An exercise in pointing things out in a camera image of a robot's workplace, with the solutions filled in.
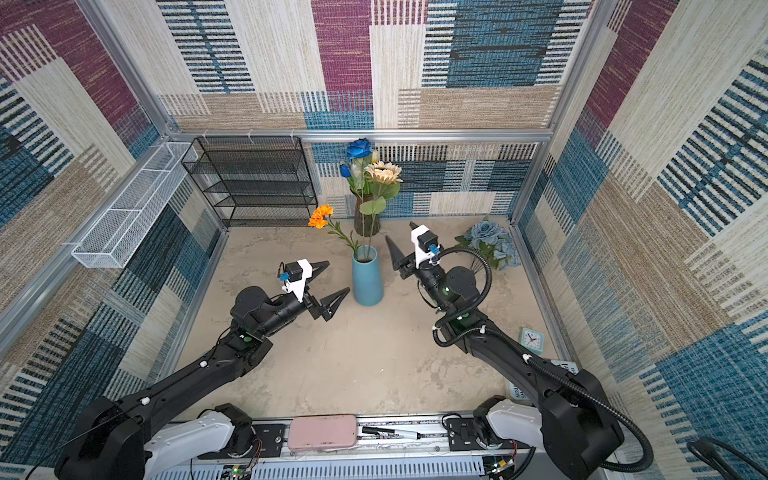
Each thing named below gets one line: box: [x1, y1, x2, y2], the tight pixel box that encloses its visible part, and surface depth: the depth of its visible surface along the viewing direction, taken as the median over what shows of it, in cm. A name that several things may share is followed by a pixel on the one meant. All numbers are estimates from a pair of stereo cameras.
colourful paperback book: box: [508, 382, 530, 401], surface depth 79 cm
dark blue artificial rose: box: [347, 138, 372, 259], surface depth 80 cm
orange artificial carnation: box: [308, 204, 359, 259], surface depth 79 cm
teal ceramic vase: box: [352, 244, 384, 307], surface depth 87 cm
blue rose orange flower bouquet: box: [455, 220, 521, 270], surface depth 103 cm
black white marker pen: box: [362, 426, 422, 440], surface depth 76 cm
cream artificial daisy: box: [359, 160, 403, 261], surface depth 79 cm
